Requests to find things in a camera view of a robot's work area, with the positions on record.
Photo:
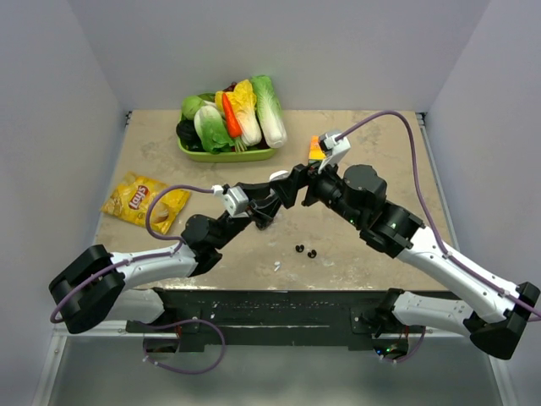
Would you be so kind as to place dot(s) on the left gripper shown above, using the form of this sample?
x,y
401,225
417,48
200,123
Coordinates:
x,y
262,205

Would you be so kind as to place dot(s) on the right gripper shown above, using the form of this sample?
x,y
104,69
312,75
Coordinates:
x,y
302,176

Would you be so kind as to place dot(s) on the white earbud charging case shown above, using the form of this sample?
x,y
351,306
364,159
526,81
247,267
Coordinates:
x,y
278,175

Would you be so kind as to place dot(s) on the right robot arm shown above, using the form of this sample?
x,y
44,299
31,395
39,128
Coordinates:
x,y
489,310

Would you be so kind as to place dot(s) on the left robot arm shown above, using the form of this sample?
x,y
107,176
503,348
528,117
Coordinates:
x,y
99,286

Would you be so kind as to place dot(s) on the black earbud charging case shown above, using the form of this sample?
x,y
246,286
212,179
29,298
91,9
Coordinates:
x,y
263,225

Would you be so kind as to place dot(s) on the orange juice box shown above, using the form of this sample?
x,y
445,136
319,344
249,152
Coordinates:
x,y
315,152

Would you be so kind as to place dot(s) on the green plastic tray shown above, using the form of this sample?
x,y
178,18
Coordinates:
x,y
226,157

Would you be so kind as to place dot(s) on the napa cabbage right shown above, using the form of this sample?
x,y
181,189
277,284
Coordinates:
x,y
268,110

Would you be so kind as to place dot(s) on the green white bok choy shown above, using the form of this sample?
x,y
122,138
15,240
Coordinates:
x,y
212,131

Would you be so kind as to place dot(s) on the orange carrot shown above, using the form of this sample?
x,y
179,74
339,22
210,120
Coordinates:
x,y
233,126

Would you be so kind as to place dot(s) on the yellow leaf cabbage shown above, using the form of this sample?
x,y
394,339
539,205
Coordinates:
x,y
243,100

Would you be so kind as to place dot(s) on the black toy vegetable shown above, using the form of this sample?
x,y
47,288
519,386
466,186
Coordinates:
x,y
186,131

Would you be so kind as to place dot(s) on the round green vegetable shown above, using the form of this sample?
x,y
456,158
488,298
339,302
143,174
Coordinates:
x,y
191,105

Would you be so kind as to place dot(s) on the yellow chips bag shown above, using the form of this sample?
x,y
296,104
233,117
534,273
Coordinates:
x,y
131,198

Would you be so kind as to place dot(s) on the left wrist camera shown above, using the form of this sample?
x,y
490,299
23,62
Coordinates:
x,y
236,202

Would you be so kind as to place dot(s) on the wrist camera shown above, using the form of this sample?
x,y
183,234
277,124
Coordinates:
x,y
335,146
236,202

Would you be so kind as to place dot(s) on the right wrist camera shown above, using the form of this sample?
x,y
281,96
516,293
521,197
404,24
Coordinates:
x,y
335,146

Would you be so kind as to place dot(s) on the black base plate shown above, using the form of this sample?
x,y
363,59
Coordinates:
x,y
274,318

